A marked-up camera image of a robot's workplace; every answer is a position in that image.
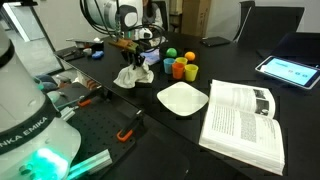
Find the purple UIST booklet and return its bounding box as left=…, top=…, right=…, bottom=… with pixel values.
left=139, top=48, right=163, bottom=67

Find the grey flat tray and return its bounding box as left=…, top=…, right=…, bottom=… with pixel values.
left=65, top=37, right=105, bottom=45

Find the black tools pile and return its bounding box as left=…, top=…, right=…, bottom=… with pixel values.
left=54, top=45, right=86, bottom=62

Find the orange ball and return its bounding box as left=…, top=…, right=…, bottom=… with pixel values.
left=184, top=50, right=197, bottom=62

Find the white cloth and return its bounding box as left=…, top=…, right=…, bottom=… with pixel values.
left=113, top=63, right=155, bottom=90

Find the yellow plastic cup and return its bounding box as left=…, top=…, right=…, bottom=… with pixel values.
left=175, top=56, right=189, bottom=66
left=184, top=63, right=200, bottom=83

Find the black chair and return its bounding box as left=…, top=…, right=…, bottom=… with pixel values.
left=232, top=0, right=305, bottom=51

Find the white square plate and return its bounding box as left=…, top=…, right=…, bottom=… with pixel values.
left=156, top=81, right=210, bottom=117

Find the orange plastic cup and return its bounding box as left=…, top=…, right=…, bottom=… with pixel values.
left=171, top=62, right=186, bottom=80

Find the black perforated breadboard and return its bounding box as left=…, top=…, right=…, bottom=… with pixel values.
left=54, top=81, right=148, bottom=168

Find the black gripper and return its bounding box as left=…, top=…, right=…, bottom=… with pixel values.
left=120, top=39, right=149, bottom=70

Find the small blue object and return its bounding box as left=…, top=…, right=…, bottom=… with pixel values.
left=91, top=50, right=105, bottom=61

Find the cardboard box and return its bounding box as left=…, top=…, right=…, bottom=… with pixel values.
left=181, top=0, right=213, bottom=38

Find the brown striped box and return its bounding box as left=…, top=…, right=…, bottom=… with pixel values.
left=78, top=71, right=101, bottom=92

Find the seated person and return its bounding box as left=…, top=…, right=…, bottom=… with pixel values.
left=141, top=0, right=165, bottom=30

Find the open book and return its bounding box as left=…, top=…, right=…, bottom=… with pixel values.
left=198, top=79, right=287, bottom=177

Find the black orange bar clamp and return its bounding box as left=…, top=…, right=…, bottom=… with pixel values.
left=115, top=109, right=145, bottom=144
left=77, top=84, right=113, bottom=108

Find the green ball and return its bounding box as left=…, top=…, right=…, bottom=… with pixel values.
left=165, top=47, right=178, bottom=58

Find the small black box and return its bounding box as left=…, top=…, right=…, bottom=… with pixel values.
left=89, top=41, right=105, bottom=53

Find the blue plastic cup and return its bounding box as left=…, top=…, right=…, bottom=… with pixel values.
left=162, top=57, right=177, bottom=75

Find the white framed tablet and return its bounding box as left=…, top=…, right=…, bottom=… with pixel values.
left=254, top=54, right=320, bottom=90

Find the white rounded tool handle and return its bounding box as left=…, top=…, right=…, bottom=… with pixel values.
left=45, top=90, right=66, bottom=104

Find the aluminium extrusion bar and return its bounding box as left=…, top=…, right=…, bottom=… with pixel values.
left=66, top=148, right=113, bottom=180
left=59, top=105, right=77, bottom=122

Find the black flat case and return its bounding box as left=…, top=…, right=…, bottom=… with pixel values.
left=200, top=35, right=232, bottom=48

